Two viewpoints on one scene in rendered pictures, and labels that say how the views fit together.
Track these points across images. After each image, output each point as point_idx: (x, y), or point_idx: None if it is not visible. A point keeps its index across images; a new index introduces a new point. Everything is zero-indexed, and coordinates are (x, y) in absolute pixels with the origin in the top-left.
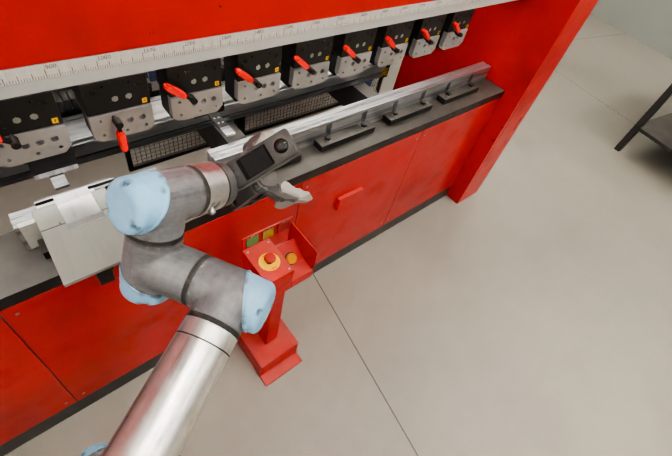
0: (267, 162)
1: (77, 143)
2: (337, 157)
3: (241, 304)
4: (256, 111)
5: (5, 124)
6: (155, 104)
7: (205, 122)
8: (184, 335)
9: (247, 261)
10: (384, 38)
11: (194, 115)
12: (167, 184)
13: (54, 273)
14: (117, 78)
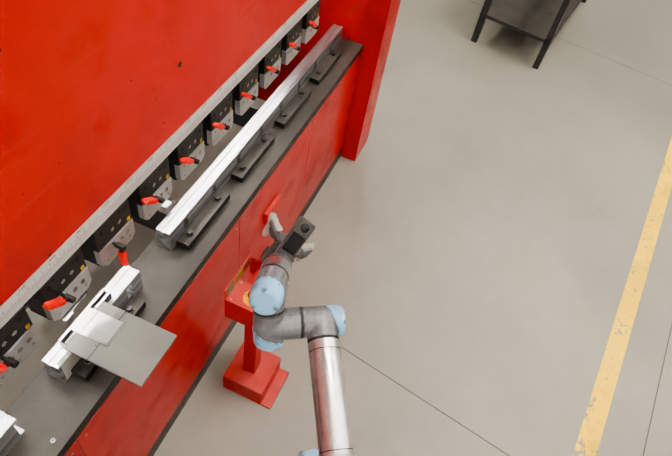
0: (300, 240)
1: None
2: (258, 181)
3: (335, 322)
4: None
5: (58, 288)
6: None
7: None
8: (319, 349)
9: (233, 306)
10: (264, 66)
11: (157, 209)
12: (277, 280)
13: (103, 388)
14: (113, 213)
